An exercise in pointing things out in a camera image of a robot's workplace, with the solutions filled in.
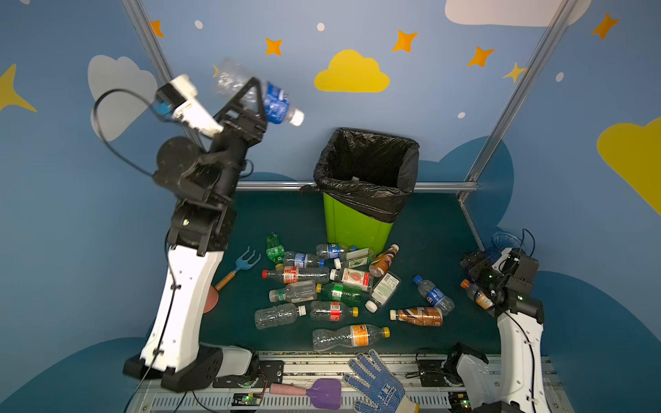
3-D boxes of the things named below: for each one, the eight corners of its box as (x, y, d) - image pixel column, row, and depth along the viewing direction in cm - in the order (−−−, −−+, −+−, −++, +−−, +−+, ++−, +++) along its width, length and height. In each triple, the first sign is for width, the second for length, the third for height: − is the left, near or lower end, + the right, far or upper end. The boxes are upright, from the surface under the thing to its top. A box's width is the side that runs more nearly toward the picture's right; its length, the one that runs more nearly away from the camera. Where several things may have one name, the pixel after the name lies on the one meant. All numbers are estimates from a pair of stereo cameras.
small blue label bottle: (444, 318, 85) (447, 315, 83) (409, 282, 93) (411, 279, 91) (454, 308, 87) (457, 306, 85) (418, 275, 95) (420, 271, 93)
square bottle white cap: (360, 305, 89) (361, 302, 86) (383, 271, 97) (385, 268, 95) (380, 320, 86) (381, 317, 83) (402, 283, 94) (404, 280, 92)
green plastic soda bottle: (273, 272, 95) (272, 269, 94) (261, 239, 104) (260, 236, 103) (290, 265, 97) (289, 262, 95) (277, 234, 106) (276, 231, 105)
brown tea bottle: (390, 326, 83) (392, 323, 80) (388, 310, 86) (390, 307, 84) (440, 326, 83) (443, 323, 81) (436, 311, 86) (439, 307, 84)
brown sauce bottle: (367, 272, 98) (368, 266, 94) (391, 246, 105) (393, 240, 102) (378, 281, 95) (380, 275, 92) (402, 254, 103) (405, 248, 99)
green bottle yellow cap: (316, 303, 87) (315, 299, 85) (316, 285, 91) (316, 282, 89) (363, 303, 88) (364, 300, 85) (361, 286, 92) (362, 282, 89)
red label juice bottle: (327, 280, 93) (327, 277, 92) (333, 265, 97) (333, 262, 96) (368, 292, 91) (369, 289, 89) (372, 276, 95) (372, 273, 93)
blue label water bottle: (283, 265, 96) (282, 262, 94) (286, 253, 99) (285, 251, 97) (325, 269, 95) (324, 266, 93) (326, 257, 98) (326, 254, 97)
